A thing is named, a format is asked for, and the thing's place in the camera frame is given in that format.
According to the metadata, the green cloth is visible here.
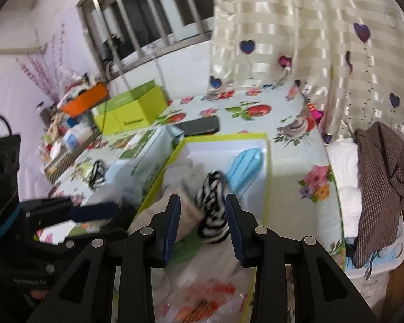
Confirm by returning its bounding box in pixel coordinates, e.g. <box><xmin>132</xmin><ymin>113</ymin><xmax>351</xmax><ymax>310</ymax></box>
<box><xmin>170</xmin><ymin>234</ymin><xmax>206</xmax><ymax>266</ymax></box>

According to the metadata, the floral fruit print tablecloth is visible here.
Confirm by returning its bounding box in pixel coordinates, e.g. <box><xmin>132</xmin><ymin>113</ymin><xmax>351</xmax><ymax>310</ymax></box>
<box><xmin>44</xmin><ymin>81</ymin><xmax>348</xmax><ymax>323</ymax></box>

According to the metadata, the white blue tissue pack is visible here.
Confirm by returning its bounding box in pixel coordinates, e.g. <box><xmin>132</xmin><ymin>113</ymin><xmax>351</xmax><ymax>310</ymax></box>
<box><xmin>63</xmin><ymin>126</ymin><xmax>90</xmax><ymax>150</ymax></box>

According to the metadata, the red patterned plastic packet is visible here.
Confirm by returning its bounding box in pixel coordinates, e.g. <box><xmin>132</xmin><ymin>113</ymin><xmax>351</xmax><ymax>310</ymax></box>
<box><xmin>162</xmin><ymin>276</ymin><xmax>253</xmax><ymax>323</ymax></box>

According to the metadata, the black smartphone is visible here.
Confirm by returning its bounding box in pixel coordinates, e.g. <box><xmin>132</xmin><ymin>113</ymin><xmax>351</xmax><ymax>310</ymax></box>
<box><xmin>173</xmin><ymin>115</ymin><xmax>220</xmax><ymax>136</ymax></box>

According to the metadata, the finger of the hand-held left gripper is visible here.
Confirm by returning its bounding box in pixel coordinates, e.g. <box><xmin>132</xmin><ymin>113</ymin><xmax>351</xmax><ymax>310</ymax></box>
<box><xmin>34</xmin><ymin>227</ymin><xmax>129</xmax><ymax>277</ymax></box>
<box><xmin>22</xmin><ymin>198</ymin><xmax>119</xmax><ymax>231</ymax></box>

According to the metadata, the white plastic bin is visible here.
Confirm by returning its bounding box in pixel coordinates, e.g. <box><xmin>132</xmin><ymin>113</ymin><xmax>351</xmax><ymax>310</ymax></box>
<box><xmin>343</xmin><ymin>236</ymin><xmax>404</xmax><ymax>297</ymax></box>

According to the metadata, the black white striped sock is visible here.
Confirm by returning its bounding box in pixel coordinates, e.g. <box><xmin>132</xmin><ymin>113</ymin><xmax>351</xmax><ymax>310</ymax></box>
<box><xmin>87</xmin><ymin>160</ymin><xmax>107</xmax><ymax>189</ymax></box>
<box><xmin>194</xmin><ymin>171</ymin><xmax>230</xmax><ymax>245</ymax></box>

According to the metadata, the pink branch wall decal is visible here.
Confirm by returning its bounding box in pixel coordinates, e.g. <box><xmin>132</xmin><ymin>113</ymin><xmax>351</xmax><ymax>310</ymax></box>
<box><xmin>16</xmin><ymin>23</ymin><xmax>68</xmax><ymax>106</ymax></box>

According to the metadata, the white bedding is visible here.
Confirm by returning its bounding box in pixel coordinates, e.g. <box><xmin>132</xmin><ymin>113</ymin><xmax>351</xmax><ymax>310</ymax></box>
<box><xmin>325</xmin><ymin>139</ymin><xmax>363</xmax><ymax>240</ymax></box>

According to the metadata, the white wall pipe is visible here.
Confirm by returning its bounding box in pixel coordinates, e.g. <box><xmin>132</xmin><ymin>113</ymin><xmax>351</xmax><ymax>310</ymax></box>
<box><xmin>0</xmin><ymin>40</ymin><xmax>48</xmax><ymax>56</ymax></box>

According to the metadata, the barred window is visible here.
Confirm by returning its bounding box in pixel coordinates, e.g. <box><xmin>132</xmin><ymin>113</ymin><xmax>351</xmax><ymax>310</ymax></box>
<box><xmin>76</xmin><ymin>0</ymin><xmax>215</xmax><ymax>75</ymax></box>

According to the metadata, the black white striped box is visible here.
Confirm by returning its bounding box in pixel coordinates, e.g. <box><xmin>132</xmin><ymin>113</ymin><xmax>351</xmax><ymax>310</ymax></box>
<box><xmin>43</xmin><ymin>129</ymin><xmax>103</xmax><ymax>180</ymax></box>

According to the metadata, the blue face mask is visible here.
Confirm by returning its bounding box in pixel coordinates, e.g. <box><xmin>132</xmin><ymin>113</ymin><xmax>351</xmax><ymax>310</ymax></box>
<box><xmin>226</xmin><ymin>148</ymin><xmax>264</xmax><ymax>198</ymax></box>

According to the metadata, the brown checked shirt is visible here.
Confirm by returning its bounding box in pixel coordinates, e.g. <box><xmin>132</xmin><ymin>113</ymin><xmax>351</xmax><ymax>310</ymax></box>
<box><xmin>352</xmin><ymin>122</ymin><xmax>404</xmax><ymax>270</ymax></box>

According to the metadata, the brown wooden furniture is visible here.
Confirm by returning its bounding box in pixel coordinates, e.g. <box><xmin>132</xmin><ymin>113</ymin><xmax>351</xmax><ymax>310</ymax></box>
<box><xmin>386</xmin><ymin>259</ymin><xmax>404</xmax><ymax>314</ymax></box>

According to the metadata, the lime green cardboard box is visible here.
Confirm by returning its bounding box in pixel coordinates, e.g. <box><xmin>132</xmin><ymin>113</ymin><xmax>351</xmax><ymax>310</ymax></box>
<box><xmin>92</xmin><ymin>84</ymin><xmax>171</xmax><ymax>136</ymax></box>

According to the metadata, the lime edged white tray box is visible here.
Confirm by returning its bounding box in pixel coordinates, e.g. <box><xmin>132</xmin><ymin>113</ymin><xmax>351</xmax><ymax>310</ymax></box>
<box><xmin>128</xmin><ymin>134</ymin><xmax>272</xmax><ymax>323</ymax></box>

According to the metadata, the cream heart print curtain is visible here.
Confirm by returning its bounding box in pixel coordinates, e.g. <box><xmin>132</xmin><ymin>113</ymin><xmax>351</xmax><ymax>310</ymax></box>
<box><xmin>207</xmin><ymin>0</ymin><xmax>404</xmax><ymax>163</ymax></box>

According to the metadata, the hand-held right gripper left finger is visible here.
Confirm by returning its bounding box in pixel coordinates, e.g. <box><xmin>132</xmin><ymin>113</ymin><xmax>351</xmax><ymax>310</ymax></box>
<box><xmin>27</xmin><ymin>194</ymin><xmax>182</xmax><ymax>323</ymax></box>

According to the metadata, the beige bandage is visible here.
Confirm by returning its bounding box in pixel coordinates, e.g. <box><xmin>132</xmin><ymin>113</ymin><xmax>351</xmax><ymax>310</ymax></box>
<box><xmin>131</xmin><ymin>193</ymin><xmax>206</xmax><ymax>239</ymax></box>

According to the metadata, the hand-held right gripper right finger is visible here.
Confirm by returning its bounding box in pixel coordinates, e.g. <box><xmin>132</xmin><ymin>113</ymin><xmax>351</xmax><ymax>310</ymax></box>
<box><xmin>225</xmin><ymin>193</ymin><xmax>379</xmax><ymax>323</ymax></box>

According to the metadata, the light blue wet wipes pack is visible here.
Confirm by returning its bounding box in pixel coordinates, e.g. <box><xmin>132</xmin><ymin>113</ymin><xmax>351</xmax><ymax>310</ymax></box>
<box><xmin>106</xmin><ymin>129</ymin><xmax>184</xmax><ymax>196</ymax></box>

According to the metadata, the orange box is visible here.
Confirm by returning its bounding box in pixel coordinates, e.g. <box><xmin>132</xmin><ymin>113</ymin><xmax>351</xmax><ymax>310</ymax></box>
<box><xmin>61</xmin><ymin>83</ymin><xmax>109</xmax><ymax>114</ymax></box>

